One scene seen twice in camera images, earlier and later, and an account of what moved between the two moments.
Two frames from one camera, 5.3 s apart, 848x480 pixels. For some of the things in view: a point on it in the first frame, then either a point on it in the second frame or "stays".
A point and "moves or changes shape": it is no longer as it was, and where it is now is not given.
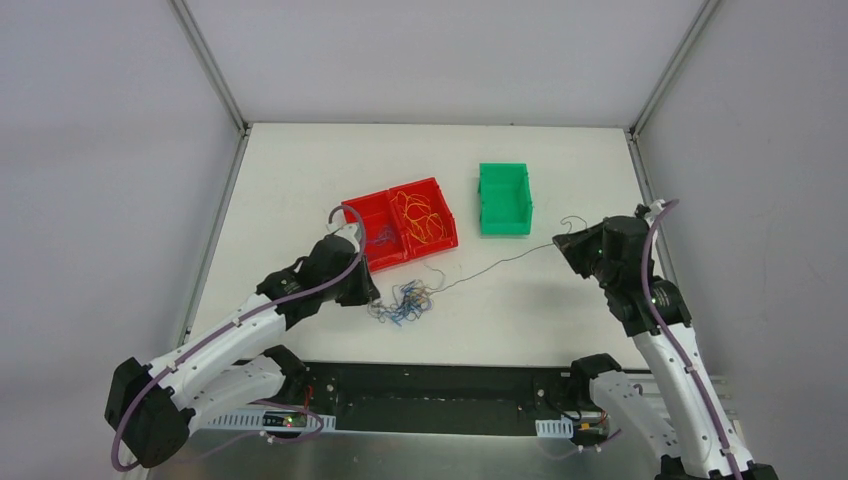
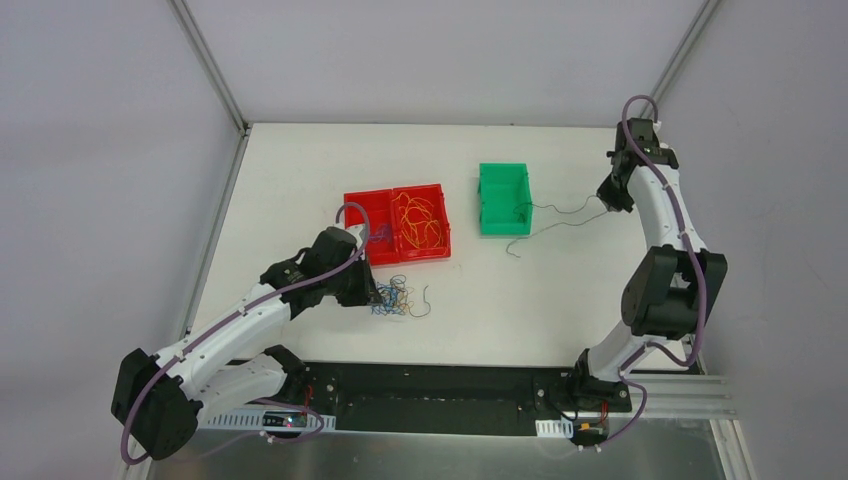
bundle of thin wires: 408,301 moves or changes shape
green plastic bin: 504,199 stays
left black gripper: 361,287 stays
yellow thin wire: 422,223 stays
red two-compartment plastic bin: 404,224 stays
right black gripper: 577,248 to 611,193
